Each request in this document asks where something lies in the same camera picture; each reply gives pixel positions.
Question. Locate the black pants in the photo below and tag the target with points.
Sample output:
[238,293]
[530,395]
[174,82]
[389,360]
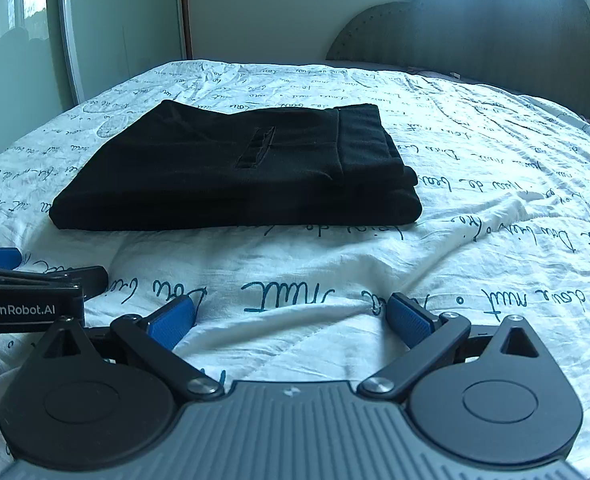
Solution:
[200,185]

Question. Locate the dark padded headboard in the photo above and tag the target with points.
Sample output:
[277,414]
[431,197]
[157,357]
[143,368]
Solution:
[475,35]

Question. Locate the white wardrobe door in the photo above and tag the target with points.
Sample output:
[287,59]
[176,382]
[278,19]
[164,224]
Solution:
[115,25]

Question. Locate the white printed bedsheet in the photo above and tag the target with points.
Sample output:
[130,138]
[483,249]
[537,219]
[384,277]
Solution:
[325,270]

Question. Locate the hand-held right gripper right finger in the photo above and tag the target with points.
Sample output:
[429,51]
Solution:
[411,318]

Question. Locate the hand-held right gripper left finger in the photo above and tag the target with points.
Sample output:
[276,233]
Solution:
[172,321]

